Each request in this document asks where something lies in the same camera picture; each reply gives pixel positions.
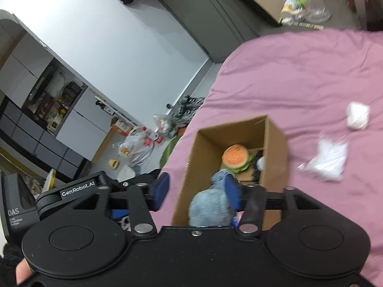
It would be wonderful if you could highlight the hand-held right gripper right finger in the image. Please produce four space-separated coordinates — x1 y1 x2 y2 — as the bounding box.
225 174 324 234

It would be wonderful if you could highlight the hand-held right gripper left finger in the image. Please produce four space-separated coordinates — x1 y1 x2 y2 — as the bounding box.
71 172 170 239

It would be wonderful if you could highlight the small knitted blue-grey plush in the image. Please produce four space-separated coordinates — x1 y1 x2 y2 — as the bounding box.
210 169 231 191

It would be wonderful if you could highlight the fluffy blue-grey plush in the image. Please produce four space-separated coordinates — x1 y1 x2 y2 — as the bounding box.
188 189 238 227

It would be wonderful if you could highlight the burger plush toy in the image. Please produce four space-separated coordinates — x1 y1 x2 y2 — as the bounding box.
222 144 254 174

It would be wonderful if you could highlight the black plush with white patch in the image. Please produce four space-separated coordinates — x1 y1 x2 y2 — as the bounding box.
253 152 266 183

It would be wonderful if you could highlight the cardboard box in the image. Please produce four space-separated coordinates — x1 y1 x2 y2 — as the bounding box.
170 115 289 231

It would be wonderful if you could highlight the person's left forearm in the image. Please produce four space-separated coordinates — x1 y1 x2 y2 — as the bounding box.
0 242 34 287

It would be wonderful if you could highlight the white crumpled soft wad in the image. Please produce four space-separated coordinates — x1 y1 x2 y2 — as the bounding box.
345 102 371 131

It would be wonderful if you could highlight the green leaf shaped mat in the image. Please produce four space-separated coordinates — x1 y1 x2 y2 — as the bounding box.
158 136 183 168

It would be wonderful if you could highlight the white printed plastic bag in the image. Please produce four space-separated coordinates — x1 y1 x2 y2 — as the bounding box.
115 127 156 166

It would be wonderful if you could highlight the red label water bottle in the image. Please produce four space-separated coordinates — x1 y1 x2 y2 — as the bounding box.
141 126 163 145

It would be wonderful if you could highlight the clear trash bag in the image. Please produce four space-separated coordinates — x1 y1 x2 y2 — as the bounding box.
153 114 177 139

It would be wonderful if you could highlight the orange white small carton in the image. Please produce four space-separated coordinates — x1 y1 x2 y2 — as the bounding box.
111 116 134 135

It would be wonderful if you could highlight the clear bag of white stuffing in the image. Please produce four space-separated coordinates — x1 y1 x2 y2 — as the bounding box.
298 132 349 183

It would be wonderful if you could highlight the pink bed sheet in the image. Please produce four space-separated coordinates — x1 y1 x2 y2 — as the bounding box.
158 28 383 287

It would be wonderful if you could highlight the grey door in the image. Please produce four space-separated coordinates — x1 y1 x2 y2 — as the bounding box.
150 0 270 63

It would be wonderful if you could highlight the yellow green snack bag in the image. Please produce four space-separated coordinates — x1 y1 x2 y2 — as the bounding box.
280 0 300 14

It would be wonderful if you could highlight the white wall cabinet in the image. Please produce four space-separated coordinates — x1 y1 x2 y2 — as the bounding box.
0 9 141 183

